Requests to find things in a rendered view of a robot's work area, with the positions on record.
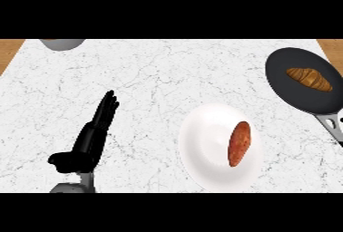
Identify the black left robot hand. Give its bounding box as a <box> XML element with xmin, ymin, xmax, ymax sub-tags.
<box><xmin>47</xmin><ymin>89</ymin><xmax>121</xmax><ymax>174</ymax></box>

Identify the white round plate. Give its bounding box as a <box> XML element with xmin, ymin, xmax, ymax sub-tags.
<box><xmin>177</xmin><ymin>102</ymin><xmax>265</xmax><ymax>193</ymax></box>

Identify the dark grey frying pan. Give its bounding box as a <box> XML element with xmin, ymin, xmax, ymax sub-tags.
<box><xmin>265</xmin><ymin>47</ymin><xmax>343</xmax><ymax>147</ymax></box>

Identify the golden brown croissant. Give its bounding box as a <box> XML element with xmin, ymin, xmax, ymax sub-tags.
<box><xmin>285</xmin><ymin>67</ymin><xmax>335</xmax><ymax>92</ymax></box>

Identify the grey round bowl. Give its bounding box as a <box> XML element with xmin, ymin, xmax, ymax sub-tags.
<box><xmin>38</xmin><ymin>39</ymin><xmax>86</xmax><ymax>52</ymax></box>

